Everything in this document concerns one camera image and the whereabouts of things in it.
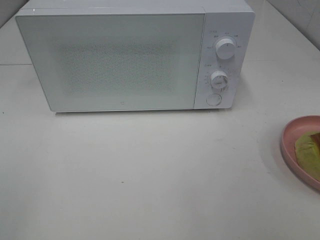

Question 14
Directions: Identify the white lower timer knob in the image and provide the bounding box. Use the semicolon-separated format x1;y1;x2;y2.
210;70;228;89

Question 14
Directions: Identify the white upper power knob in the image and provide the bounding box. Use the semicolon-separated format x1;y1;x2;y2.
215;36;236;60

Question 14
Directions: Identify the white microwave oven body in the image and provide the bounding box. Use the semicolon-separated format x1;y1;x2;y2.
15;0;255;112

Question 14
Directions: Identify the pink round plate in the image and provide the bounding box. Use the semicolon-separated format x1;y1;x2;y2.
280;115;320;192

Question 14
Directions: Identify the white microwave door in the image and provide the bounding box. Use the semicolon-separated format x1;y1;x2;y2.
16;14;205;112

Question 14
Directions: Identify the white round door button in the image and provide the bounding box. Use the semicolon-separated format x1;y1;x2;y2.
206;93;222;106

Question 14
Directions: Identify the toast sandwich with lettuce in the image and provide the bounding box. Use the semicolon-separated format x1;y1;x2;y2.
295;132;320;181

